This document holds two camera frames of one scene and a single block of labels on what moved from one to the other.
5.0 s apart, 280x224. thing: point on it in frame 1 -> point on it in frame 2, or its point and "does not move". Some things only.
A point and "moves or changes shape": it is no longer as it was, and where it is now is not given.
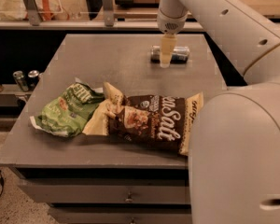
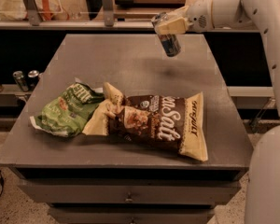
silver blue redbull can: x=179 y=54 moves or changes shape
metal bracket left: x=29 y=0 does not move
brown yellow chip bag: x=160 y=120 does not move
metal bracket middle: x=107 y=6 does not move
